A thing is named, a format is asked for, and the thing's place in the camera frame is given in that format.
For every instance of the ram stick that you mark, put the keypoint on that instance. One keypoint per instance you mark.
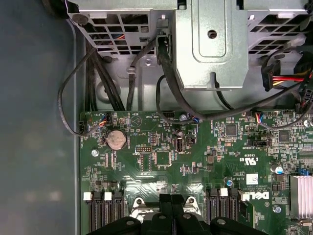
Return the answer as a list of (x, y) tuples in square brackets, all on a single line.
[(245, 213)]

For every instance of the black power connector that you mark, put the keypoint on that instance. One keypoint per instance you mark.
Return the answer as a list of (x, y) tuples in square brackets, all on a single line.
[(267, 76)]

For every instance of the perforated metal drive cage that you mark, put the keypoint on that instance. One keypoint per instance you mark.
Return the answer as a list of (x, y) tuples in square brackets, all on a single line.
[(153, 24)]

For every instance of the cpu socket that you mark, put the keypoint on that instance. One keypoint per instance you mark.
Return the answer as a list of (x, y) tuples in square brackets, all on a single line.
[(139, 208)]

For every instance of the silver chipset heatsink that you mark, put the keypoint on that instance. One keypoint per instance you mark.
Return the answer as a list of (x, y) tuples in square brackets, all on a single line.
[(302, 195)]

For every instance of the green motherboard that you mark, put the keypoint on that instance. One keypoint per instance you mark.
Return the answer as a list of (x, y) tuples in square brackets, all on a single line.
[(217, 171)]

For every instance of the internal usb port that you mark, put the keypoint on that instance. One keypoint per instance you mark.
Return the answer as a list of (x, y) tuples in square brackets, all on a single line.
[(179, 144)]

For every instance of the grey metal bracket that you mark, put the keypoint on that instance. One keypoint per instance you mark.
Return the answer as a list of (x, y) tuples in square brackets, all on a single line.
[(220, 68)]

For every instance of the silver coin battery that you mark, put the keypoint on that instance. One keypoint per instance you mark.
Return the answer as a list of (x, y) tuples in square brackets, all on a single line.
[(117, 139)]

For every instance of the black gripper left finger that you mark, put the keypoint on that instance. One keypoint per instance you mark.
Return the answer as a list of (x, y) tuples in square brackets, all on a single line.
[(159, 225)]

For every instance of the black pc case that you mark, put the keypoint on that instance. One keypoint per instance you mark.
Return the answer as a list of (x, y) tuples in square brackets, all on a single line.
[(36, 122)]

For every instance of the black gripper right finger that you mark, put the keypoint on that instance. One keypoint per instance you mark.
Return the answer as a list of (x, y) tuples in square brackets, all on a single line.
[(185, 225)]

